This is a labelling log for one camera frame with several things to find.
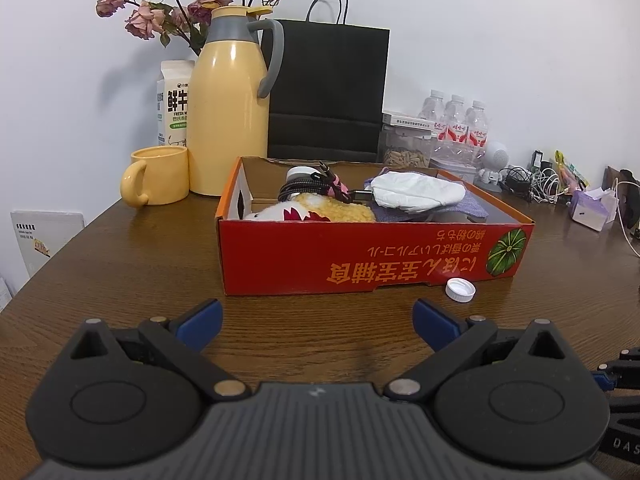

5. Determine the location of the white and yellow plush hamster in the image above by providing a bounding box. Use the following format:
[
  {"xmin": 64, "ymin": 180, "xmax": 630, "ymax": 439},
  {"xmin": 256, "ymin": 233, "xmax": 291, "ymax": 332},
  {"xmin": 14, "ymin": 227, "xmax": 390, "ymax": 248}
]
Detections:
[{"xmin": 243, "ymin": 194, "xmax": 377, "ymax": 223}]

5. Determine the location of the flat white box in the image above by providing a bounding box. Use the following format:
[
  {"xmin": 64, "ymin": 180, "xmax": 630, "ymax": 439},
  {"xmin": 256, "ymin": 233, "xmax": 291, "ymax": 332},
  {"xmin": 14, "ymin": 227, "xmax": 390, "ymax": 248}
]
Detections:
[{"xmin": 382, "ymin": 111, "xmax": 433, "ymax": 138}]

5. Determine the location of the thin white cable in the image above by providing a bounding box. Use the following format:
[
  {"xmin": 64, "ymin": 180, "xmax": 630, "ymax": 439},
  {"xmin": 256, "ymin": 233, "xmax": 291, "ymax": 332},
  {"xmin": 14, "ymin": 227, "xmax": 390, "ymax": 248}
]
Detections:
[{"xmin": 614, "ymin": 177, "xmax": 640, "ymax": 246}]

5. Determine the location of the white ridged bottle cap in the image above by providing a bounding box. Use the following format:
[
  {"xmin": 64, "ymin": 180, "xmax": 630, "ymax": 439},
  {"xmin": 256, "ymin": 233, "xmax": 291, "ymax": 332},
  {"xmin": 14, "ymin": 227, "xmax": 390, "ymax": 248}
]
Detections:
[{"xmin": 445, "ymin": 277, "xmax": 477, "ymax": 304}]

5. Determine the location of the yellow thermos jug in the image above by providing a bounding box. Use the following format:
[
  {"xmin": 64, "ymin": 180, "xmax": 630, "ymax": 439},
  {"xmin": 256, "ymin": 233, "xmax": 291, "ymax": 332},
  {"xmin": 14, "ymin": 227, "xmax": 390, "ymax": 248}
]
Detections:
[{"xmin": 187, "ymin": 5, "xmax": 285, "ymax": 197}]

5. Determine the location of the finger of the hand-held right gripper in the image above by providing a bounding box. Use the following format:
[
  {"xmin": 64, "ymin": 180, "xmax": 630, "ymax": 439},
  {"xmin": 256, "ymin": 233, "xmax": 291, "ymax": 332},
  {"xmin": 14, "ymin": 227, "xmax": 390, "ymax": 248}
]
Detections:
[{"xmin": 589, "ymin": 346, "xmax": 640, "ymax": 396}]

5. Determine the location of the black paper bag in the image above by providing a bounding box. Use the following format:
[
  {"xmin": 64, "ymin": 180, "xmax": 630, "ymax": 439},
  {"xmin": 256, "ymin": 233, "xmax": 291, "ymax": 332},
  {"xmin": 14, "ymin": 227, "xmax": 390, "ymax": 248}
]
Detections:
[{"xmin": 267, "ymin": 0, "xmax": 391, "ymax": 163}]

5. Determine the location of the yellow mug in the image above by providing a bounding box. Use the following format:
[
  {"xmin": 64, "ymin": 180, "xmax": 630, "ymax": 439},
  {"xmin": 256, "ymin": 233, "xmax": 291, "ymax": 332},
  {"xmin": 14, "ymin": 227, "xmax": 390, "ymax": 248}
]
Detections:
[{"xmin": 120, "ymin": 145, "xmax": 190, "ymax": 208}]

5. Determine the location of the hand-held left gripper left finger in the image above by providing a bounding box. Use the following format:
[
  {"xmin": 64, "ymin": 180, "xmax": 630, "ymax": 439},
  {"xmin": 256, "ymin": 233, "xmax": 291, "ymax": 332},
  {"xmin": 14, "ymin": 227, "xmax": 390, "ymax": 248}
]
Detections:
[{"xmin": 70, "ymin": 299, "xmax": 251, "ymax": 402}]

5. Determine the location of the white board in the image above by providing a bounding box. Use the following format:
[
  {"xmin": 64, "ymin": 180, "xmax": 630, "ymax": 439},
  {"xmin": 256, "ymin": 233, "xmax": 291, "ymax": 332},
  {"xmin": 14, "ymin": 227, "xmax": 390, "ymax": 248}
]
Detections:
[{"xmin": 10, "ymin": 210, "xmax": 86, "ymax": 281}]

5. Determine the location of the white cloth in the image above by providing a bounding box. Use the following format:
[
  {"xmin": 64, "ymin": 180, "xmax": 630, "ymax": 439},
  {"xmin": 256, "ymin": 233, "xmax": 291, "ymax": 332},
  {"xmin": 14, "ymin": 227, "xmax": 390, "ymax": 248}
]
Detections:
[{"xmin": 371, "ymin": 170, "xmax": 466, "ymax": 213}]

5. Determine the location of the clear jar of seeds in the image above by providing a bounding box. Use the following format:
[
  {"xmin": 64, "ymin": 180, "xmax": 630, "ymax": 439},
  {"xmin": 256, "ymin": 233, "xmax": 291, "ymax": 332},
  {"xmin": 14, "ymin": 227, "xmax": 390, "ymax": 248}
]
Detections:
[{"xmin": 378, "ymin": 127, "xmax": 433, "ymax": 170}]

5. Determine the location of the pink strap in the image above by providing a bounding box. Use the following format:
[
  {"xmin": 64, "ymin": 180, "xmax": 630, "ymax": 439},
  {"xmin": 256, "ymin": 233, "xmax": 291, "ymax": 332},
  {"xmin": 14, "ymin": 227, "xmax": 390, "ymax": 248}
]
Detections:
[{"xmin": 327, "ymin": 175, "xmax": 353, "ymax": 203}]

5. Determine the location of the purple tissue box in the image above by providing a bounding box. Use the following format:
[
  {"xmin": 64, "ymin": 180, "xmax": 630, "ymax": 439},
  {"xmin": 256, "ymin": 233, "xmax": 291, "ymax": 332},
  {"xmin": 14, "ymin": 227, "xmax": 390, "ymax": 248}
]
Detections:
[{"xmin": 570, "ymin": 186, "xmax": 620, "ymax": 232}]

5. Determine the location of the tangle of charger cables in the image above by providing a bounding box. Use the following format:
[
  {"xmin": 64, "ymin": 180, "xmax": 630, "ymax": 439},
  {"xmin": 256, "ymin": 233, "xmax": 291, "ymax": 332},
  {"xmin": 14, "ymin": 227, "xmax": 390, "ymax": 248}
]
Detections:
[{"xmin": 500, "ymin": 150, "xmax": 563, "ymax": 206}]

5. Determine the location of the colourful snack packet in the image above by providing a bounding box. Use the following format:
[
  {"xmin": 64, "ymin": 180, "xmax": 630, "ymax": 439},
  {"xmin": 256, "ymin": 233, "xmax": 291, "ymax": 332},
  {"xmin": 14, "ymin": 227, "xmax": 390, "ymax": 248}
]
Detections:
[{"xmin": 552, "ymin": 149, "xmax": 591, "ymax": 196}]

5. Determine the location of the red cardboard box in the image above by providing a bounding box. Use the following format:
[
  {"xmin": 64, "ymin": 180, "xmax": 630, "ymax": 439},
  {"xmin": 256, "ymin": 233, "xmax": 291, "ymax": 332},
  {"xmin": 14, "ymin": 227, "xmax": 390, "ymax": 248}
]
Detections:
[{"xmin": 215, "ymin": 156, "xmax": 536, "ymax": 297}]

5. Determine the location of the white milk carton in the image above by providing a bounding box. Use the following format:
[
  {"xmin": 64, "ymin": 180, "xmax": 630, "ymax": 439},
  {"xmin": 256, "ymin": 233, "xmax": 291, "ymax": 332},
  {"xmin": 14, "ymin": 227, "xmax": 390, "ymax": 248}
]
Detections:
[{"xmin": 156, "ymin": 60, "xmax": 196, "ymax": 148}]

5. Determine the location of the black braided cable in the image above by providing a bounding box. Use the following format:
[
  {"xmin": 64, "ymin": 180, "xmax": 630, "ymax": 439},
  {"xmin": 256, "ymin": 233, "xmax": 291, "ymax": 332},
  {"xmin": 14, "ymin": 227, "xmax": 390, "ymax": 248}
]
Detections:
[{"xmin": 277, "ymin": 160, "xmax": 376, "ymax": 206}]

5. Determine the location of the dark brown stand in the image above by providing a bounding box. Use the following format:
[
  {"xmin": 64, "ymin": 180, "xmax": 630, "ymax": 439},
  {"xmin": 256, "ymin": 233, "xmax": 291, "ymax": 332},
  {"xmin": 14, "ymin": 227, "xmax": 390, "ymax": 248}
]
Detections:
[{"xmin": 604, "ymin": 165, "xmax": 640, "ymax": 231}]

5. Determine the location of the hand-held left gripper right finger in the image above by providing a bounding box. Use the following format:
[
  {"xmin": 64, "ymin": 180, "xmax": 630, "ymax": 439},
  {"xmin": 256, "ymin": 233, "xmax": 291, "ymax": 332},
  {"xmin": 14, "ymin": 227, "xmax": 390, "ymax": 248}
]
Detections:
[{"xmin": 382, "ymin": 299, "xmax": 573, "ymax": 403}]

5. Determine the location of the white tin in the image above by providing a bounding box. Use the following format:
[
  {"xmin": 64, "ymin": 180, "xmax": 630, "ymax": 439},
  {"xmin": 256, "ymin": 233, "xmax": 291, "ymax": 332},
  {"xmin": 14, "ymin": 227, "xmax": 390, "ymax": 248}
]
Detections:
[{"xmin": 430, "ymin": 157, "xmax": 483, "ymax": 186}]

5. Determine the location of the small white robot figurine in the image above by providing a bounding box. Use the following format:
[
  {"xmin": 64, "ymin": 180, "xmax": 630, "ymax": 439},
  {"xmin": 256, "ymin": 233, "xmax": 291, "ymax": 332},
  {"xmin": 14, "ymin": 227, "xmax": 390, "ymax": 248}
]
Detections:
[{"xmin": 475, "ymin": 141, "xmax": 511, "ymax": 193}]

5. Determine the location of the clear water bottle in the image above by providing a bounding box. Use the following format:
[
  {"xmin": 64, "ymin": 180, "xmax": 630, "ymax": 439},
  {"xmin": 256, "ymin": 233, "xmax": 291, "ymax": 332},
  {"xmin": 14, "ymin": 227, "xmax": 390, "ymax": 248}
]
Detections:
[
  {"xmin": 442, "ymin": 94, "xmax": 468, "ymax": 163},
  {"xmin": 419, "ymin": 89, "xmax": 447, "ymax": 161},
  {"xmin": 465, "ymin": 100, "xmax": 490, "ymax": 166}
]

